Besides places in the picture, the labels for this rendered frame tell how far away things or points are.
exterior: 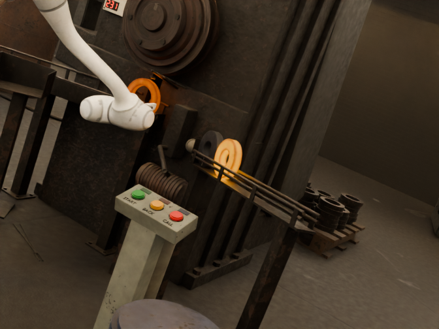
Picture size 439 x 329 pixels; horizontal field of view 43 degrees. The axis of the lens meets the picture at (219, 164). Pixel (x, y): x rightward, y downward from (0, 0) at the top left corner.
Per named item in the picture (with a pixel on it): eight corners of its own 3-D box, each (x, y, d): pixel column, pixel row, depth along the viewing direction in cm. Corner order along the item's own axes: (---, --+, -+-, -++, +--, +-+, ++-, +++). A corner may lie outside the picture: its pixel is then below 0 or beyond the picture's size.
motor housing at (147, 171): (118, 264, 261) (155, 160, 249) (155, 288, 252) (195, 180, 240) (100, 270, 249) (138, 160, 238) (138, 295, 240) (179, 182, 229)
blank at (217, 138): (211, 128, 233) (204, 126, 232) (228, 136, 220) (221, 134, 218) (200, 164, 235) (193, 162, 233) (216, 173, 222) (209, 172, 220)
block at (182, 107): (169, 152, 262) (186, 104, 257) (183, 158, 259) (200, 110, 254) (157, 152, 252) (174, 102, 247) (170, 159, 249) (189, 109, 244)
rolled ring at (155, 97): (162, 85, 252) (166, 86, 255) (131, 72, 260) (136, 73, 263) (149, 123, 256) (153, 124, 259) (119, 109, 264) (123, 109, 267)
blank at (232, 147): (228, 136, 220) (221, 134, 218) (247, 145, 207) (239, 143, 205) (216, 173, 222) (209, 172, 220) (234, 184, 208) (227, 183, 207)
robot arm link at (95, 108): (100, 119, 228) (125, 125, 222) (72, 120, 215) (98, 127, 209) (102, 93, 226) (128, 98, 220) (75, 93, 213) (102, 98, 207)
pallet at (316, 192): (189, 185, 433) (208, 132, 424) (237, 180, 504) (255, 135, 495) (326, 259, 380) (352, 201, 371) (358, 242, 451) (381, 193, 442)
